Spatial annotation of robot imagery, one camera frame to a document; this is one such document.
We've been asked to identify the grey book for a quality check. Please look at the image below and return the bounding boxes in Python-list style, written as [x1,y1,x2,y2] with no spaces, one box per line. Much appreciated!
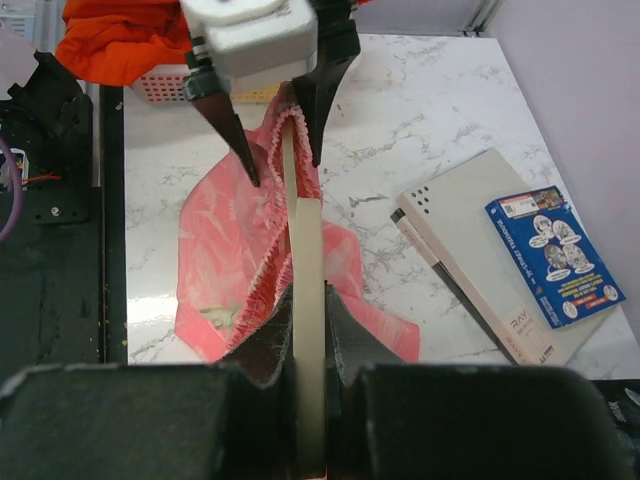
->
[392,148,619,366]

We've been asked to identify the beige plastic hanger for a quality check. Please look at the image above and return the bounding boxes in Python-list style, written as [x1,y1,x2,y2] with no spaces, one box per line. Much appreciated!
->
[282,120,326,479]

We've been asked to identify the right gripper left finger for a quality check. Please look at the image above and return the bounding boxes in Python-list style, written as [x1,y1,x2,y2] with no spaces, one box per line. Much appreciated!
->
[1,293,295,479]

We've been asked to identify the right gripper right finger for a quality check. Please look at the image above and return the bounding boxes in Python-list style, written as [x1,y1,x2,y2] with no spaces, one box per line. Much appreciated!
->
[326,289,639,479]

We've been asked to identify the dark leaf-print shorts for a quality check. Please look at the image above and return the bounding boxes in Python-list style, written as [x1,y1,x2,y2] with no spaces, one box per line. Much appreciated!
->
[592,379,639,443]

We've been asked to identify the aluminium frame post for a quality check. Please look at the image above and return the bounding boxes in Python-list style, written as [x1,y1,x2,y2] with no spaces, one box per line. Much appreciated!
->
[460,0,504,37]

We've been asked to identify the blue booklet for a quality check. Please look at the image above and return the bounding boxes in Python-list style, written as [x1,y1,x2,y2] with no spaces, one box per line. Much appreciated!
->
[485,186,626,329]

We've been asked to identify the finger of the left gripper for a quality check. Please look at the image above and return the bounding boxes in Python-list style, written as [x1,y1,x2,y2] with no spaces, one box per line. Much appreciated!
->
[183,51,260,187]
[293,0,361,167]

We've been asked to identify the white laundry basket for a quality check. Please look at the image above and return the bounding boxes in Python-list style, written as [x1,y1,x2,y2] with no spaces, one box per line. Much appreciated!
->
[130,64,279,104]

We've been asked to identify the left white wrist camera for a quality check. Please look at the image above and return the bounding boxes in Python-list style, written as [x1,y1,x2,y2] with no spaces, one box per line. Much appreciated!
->
[180,1,318,90]

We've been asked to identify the orange garment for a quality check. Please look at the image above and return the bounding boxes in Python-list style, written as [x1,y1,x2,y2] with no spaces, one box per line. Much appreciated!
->
[54,0,376,89]

